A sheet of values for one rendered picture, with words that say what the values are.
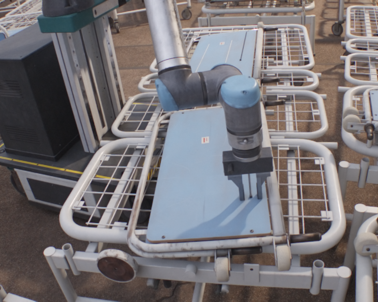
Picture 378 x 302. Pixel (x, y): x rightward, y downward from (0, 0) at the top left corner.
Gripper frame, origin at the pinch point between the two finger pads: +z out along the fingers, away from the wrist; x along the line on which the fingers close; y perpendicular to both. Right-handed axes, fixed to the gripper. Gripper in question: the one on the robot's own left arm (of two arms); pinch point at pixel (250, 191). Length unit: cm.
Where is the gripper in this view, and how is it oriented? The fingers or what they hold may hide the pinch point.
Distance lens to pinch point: 115.1
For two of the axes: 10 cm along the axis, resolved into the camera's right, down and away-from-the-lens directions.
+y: -0.7, 5.6, -8.2
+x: 9.8, -1.0, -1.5
